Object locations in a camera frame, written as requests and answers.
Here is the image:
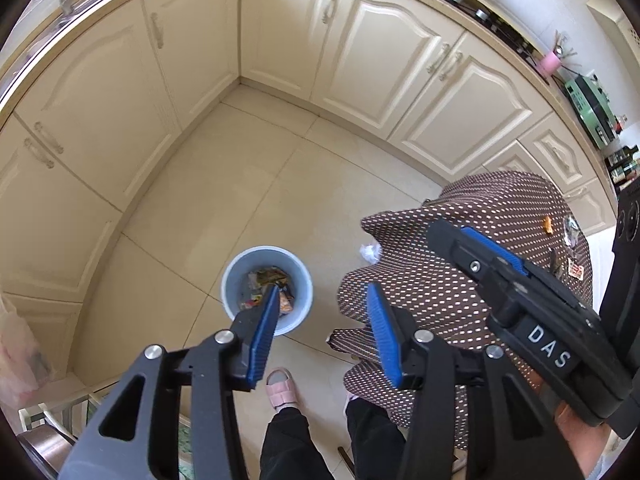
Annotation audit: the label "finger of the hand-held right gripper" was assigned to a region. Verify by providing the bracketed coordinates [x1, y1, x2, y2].
[460, 227, 591, 312]
[427, 220, 532, 329]

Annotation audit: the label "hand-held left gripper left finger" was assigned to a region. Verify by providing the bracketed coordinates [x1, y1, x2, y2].
[59, 284, 281, 480]

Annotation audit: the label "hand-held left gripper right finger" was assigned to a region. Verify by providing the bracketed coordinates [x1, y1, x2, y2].
[366, 282, 591, 480]

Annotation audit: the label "blue plastic bucket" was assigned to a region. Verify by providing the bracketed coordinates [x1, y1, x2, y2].
[221, 246, 314, 337]

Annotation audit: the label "person's right hand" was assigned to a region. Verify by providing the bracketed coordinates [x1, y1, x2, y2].
[530, 367, 613, 480]

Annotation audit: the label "person's black trousers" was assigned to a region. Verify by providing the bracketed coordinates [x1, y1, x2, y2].
[259, 397, 408, 480]

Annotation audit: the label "dark oil bottle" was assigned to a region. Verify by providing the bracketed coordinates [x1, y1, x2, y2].
[606, 146, 640, 175]

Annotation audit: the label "green electric grill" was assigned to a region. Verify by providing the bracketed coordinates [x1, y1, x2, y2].
[565, 74, 618, 147]

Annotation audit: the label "pink utensil holder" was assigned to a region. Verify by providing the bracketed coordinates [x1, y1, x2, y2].
[550, 30, 581, 68]
[536, 52, 562, 78]

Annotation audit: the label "black gas hob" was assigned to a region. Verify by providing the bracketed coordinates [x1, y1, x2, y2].
[360, 0, 538, 58]

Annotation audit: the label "translucent pink plastic bag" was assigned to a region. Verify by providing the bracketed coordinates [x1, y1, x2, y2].
[0, 297, 56, 406]

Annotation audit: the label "cream base cabinets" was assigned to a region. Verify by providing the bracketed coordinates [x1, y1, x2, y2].
[0, 0, 618, 376]

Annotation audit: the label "cream lattice door cabinet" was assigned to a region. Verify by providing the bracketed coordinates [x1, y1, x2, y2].
[586, 0, 640, 58]

